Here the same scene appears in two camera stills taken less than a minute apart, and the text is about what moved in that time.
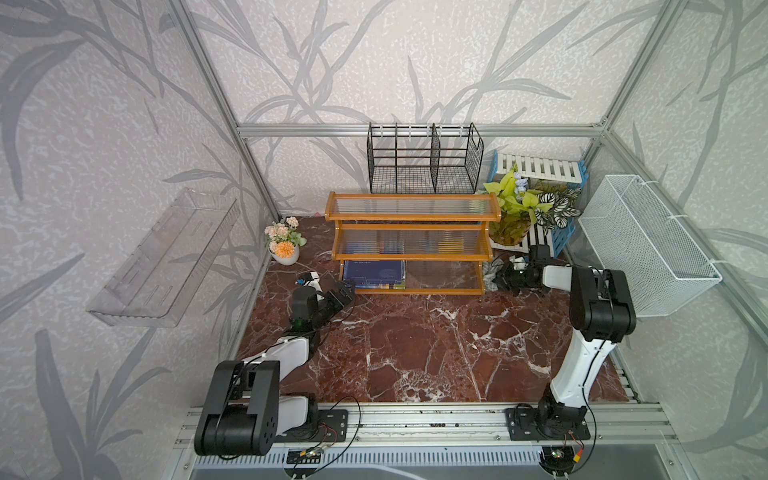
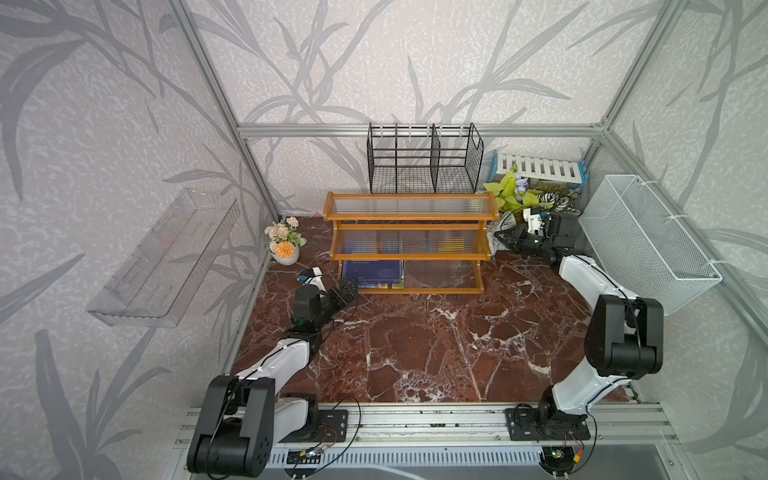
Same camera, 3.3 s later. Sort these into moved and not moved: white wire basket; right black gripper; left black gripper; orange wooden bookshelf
Moved: right black gripper
Not moved: white wire basket; orange wooden bookshelf; left black gripper
